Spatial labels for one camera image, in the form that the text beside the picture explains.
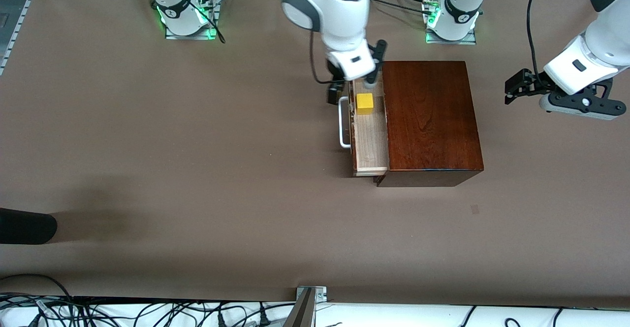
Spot yellow block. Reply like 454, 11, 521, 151
356, 93, 376, 116

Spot wooden drawer with white handle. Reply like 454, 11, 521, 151
338, 78, 390, 177

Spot dark brown wooden cabinet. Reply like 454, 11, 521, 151
373, 61, 484, 188

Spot black cylinder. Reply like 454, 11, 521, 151
0, 207, 58, 245

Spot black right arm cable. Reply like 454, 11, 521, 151
309, 29, 346, 85

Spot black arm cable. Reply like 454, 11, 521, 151
309, 29, 346, 85
526, 0, 548, 75

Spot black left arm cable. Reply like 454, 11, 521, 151
526, 0, 548, 75

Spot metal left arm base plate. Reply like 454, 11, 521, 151
425, 28, 477, 46

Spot black looping cable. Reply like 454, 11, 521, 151
148, 0, 227, 45

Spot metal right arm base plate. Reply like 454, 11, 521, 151
164, 18, 218, 41

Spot small metal corner bracket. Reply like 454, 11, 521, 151
295, 285, 328, 303

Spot aluminium profile post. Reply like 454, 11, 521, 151
283, 288, 316, 327

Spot tangled black cables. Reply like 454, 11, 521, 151
0, 295, 296, 327

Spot black arched cable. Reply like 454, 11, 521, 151
0, 273, 75, 301

